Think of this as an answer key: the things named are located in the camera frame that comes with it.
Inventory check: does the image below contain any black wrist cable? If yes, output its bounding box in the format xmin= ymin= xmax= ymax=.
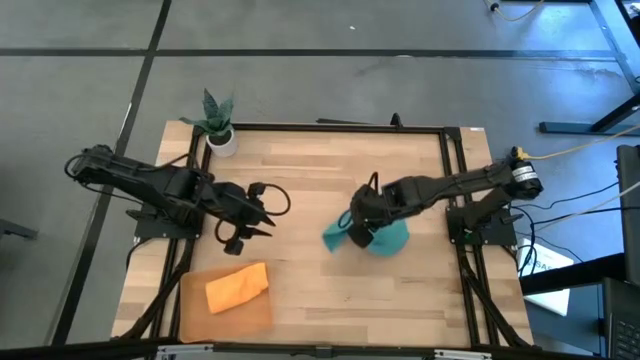
xmin=213 ymin=181 xmax=293 ymax=246
xmin=337 ymin=171 xmax=382 ymax=232

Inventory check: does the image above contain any dark monitor panel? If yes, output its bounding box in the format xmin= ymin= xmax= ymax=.
xmin=615 ymin=144 xmax=640 ymax=287

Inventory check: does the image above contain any black bracket with bar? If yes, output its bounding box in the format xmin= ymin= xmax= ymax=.
xmin=316 ymin=112 xmax=404 ymax=128

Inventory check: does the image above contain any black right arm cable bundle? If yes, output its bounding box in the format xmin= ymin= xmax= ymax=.
xmin=458 ymin=244 xmax=532 ymax=349

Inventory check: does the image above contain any black left arm cable bundle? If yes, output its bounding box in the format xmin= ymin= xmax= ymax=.
xmin=119 ymin=238 xmax=197 ymax=341

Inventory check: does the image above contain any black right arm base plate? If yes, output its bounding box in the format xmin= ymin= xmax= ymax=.
xmin=446 ymin=206 xmax=519 ymax=247

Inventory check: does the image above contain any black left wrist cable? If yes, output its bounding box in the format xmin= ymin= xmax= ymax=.
xmin=213 ymin=181 xmax=293 ymax=246

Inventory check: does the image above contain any green plant in white pot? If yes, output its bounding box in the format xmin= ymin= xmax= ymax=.
xmin=178 ymin=87 xmax=240 ymax=159

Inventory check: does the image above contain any teal microfiber towel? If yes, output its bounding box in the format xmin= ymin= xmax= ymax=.
xmin=321 ymin=218 xmax=411 ymax=259

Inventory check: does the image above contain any white cardboard box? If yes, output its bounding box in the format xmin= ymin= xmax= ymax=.
xmin=514 ymin=237 xmax=575 ymax=317

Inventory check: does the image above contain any wooden tray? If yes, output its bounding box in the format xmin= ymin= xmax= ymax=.
xmin=178 ymin=263 xmax=275 ymax=344

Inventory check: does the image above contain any black table beam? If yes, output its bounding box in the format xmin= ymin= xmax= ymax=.
xmin=519 ymin=252 xmax=627 ymax=296

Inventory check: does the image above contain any black camera stand beam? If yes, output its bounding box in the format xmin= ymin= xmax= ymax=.
xmin=0 ymin=337 xmax=601 ymax=360

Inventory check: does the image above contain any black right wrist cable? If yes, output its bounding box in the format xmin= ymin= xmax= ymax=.
xmin=337 ymin=171 xmax=382 ymax=232

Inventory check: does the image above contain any black power cable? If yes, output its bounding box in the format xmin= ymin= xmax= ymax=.
xmin=499 ymin=180 xmax=621 ymax=211

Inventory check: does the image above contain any grey furniture foot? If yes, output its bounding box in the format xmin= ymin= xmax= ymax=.
xmin=0 ymin=218 xmax=39 ymax=240

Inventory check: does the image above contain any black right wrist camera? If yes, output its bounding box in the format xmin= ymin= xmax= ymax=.
xmin=347 ymin=223 xmax=375 ymax=250

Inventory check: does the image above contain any black laptop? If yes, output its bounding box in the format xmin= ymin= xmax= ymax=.
xmin=599 ymin=277 xmax=640 ymax=360

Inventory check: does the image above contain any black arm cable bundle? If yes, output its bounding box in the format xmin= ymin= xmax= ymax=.
xmin=119 ymin=238 xmax=197 ymax=341
xmin=458 ymin=244 xmax=532 ymax=349

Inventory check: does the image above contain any yellow extension cable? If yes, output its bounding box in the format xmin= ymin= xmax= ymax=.
xmin=514 ymin=137 xmax=640 ymax=162

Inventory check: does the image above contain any black desk leg frame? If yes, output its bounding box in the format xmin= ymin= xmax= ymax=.
xmin=538 ymin=0 xmax=640 ymax=136

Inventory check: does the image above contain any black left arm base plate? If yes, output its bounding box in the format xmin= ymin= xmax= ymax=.
xmin=133 ymin=204 xmax=206 ymax=240

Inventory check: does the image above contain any orange microfiber towel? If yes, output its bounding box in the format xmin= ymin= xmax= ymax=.
xmin=204 ymin=261 xmax=270 ymax=316

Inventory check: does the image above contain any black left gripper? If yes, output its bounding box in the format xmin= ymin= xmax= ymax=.
xmin=202 ymin=180 xmax=277 ymax=240

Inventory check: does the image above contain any yellow cable with black plug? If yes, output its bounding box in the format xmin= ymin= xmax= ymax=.
xmin=483 ymin=0 xmax=546 ymax=23

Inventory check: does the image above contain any beige cable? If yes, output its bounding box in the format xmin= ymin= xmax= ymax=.
xmin=537 ymin=180 xmax=640 ymax=234

